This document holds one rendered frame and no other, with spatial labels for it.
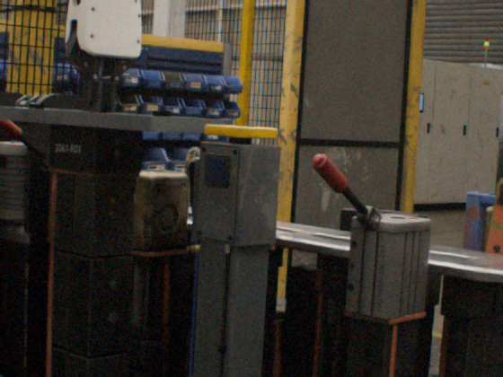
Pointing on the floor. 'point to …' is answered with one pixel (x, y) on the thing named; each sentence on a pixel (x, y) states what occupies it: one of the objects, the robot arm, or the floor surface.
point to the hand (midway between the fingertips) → (99, 96)
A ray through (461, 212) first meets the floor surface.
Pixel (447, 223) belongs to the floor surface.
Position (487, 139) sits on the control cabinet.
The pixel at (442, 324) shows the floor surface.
